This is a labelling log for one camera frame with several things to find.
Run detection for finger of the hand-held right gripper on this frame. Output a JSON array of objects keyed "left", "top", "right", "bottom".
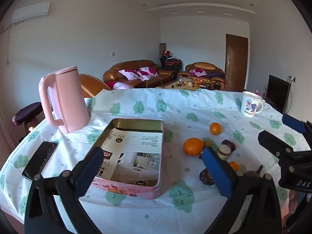
[
  {"left": 281, "top": 114, "right": 312, "bottom": 152},
  {"left": 258, "top": 130, "right": 294, "bottom": 162}
]

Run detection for brown wooden door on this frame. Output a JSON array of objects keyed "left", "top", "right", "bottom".
[{"left": 224, "top": 34, "right": 248, "bottom": 92}]

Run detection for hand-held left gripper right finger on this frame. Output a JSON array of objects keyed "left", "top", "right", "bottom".
[{"left": 202, "top": 147, "right": 283, "bottom": 234}]

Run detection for whole purple passion fruit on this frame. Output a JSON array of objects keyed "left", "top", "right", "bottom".
[{"left": 244, "top": 164, "right": 265, "bottom": 177}]

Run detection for white cartoon mug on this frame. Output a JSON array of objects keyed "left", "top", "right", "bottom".
[{"left": 240, "top": 91, "right": 264, "bottom": 118}]

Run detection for dark mangosteen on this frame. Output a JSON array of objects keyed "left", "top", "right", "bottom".
[{"left": 199, "top": 169, "right": 216, "bottom": 186}]

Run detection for dark round stool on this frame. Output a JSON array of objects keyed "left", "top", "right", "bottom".
[{"left": 12, "top": 102, "right": 45, "bottom": 136}]

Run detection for tall brown vase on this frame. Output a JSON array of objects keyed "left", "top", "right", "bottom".
[{"left": 160, "top": 43, "right": 167, "bottom": 64}]

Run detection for brown leather sofa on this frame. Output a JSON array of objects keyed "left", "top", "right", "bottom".
[{"left": 103, "top": 60, "right": 176, "bottom": 89}]

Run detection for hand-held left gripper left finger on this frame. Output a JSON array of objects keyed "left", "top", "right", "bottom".
[{"left": 24, "top": 147, "right": 105, "bottom": 234}]

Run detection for white air conditioner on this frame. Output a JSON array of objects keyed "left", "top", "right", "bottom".
[{"left": 11, "top": 2, "right": 50, "bottom": 25}]

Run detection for black television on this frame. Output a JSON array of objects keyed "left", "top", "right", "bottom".
[{"left": 264, "top": 74, "right": 292, "bottom": 114}]

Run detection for white tablecloth with green clouds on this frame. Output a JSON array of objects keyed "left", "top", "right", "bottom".
[{"left": 0, "top": 88, "right": 312, "bottom": 234}]

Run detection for pink electric kettle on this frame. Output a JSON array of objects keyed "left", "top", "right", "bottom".
[{"left": 38, "top": 66, "right": 91, "bottom": 134}]

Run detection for printed paper leaflet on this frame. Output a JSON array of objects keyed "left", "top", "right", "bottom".
[{"left": 94, "top": 129, "right": 163, "bottom": 185}]

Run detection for white pink floral pillow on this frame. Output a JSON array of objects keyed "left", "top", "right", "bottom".
[
  {"left": 190, "top": 68, "right": 207, "bottom": 77},
  {"left": 136, "top": 66, "right": 159, "bottom": 81},
  {"left": 119, "top": 69, "right": 139, "bottom": 80}
]

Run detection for pink metal tin box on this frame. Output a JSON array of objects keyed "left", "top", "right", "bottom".
[{"left": 77, "top": 118, "right": 166, "bottom": 200}]

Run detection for small orange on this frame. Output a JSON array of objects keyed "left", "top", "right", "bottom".
[{"left": 209, "top": 122, "right": 222, "bottom": 136}]

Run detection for stacked red chairs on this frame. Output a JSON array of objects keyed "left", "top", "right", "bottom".
[{"left": 160, "top": 51, "right": 183, "bottom": 72}]

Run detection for black smartphone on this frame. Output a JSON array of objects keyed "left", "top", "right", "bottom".
[{"left": 22, "top": 141, "right": 58, "bottom": 182}]

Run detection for brown leather armchair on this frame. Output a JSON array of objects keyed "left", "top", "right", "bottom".
[{"left": 177, "top": 62, "right": 226, "bottom": 90}]

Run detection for cluttered coffee table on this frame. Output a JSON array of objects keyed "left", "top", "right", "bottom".
[{"left": 162, "top": 78, "right": 215, "bottom": 92}]

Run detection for large orange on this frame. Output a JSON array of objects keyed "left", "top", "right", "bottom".
[{"left": 183, "top": 138, "right": 204, "bottom": 157}]

